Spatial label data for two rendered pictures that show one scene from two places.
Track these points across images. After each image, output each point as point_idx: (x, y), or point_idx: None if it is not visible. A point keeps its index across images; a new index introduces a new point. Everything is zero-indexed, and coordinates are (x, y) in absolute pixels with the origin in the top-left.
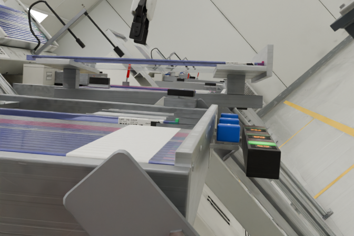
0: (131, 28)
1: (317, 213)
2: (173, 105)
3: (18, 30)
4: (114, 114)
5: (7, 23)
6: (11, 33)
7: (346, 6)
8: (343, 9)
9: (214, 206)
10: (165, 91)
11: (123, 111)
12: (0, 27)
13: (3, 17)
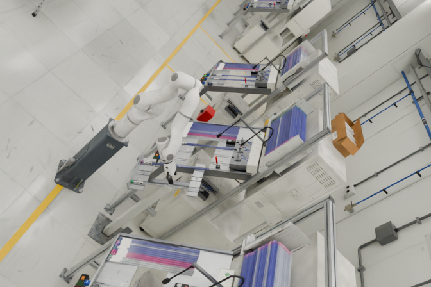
0: (176, 172)
1: (81, 262)
2: None
3: (247, 280)
4: (185, 155)
5: (253, 267)
6: (247, 264)
7: (127, 138)
8: (129, 138)
9: None
10: (166, 179)
11: (183, 160)
12: (249, 245)
13: (258, 268)
